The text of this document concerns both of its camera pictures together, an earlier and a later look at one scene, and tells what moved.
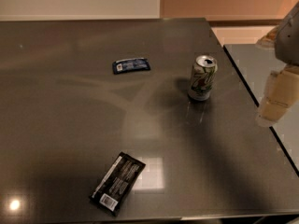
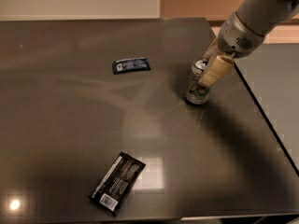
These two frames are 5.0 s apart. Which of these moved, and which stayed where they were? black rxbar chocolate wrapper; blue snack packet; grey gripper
Moved: grey gripper
Stayed: black rxbar chocolate wrapper; blue snack packet
